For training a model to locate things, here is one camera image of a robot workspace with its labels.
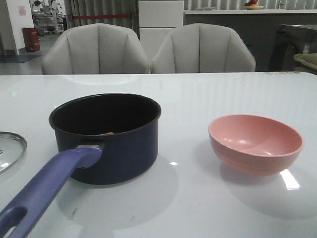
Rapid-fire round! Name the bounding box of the pink plastic bowl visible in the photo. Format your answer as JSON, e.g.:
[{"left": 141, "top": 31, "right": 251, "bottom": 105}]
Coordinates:
[{"left": 208, "top": 114, "right": 304, "bottom": 176}]

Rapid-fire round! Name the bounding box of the glass lid with blue knob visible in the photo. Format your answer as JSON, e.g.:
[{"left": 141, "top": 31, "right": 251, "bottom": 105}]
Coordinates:
[{"left": 0, "top": 131, "right": 27, "bottom": 174}]

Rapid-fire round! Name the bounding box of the dark blue saucepan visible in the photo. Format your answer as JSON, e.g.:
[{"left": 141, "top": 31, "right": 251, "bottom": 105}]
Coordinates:
[{"left": 0, "top": 93, "right": 161, "bottom": 238}]

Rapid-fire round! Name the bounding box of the right grey upholstered chair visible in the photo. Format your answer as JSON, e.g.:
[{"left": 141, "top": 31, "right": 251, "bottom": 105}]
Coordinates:
[{"left": 151, "top": 23, "right": 256, "bottom": 74}]

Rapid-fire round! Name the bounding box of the grey upholstered chair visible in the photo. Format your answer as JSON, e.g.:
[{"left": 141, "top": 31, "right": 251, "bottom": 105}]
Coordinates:
[
  {"left": 151, "top": 23, "right": 256, "bottom": 74},
  {"left": 42, "top": 23, "right": 150, "bottom": 75}
]

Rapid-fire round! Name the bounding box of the left grey upholstered chair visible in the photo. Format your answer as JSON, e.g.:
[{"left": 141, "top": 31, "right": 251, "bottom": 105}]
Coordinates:
[{"left": 42, "top": 23, "right": 150, "bottom": 75}]

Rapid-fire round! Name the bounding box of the white cabinet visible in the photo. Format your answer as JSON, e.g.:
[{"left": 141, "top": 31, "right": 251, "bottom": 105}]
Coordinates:
[{"left": 138, "top": 0, "right": 184, "bottom": 61}]

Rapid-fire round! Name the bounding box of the red barrier tape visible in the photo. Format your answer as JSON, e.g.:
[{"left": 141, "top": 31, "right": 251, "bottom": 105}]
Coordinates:
[{"left": 72, "top": 13, "right": 132, "bottom": 20}]

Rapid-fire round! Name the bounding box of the dark grey counter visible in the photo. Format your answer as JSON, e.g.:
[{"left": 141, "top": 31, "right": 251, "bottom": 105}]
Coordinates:
[{"left": 184, "top": 9, "right": 317, "bottom": 71}]

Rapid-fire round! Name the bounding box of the fruit plate on counter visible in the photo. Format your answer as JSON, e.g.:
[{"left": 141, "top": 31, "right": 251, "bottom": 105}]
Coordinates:
[{"left": 243, "top": 0, "right": 264, "bottom": 10}]

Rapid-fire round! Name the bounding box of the red trash bin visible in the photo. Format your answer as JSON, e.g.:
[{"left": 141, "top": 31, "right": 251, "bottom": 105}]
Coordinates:
[{"left": 22, "top": 27, "right": 40, "bottom": 52}]

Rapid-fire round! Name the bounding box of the dark glossy side table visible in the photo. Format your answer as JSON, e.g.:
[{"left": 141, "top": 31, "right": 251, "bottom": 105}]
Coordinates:
[{"left": 268, "top": 24, "right": 317, "bottom": 71}]

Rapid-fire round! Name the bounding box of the beige cushion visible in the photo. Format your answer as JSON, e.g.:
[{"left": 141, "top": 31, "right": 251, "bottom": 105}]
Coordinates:
[{"left": 293, "top": 53, "right": 317, "bottom": 75}]

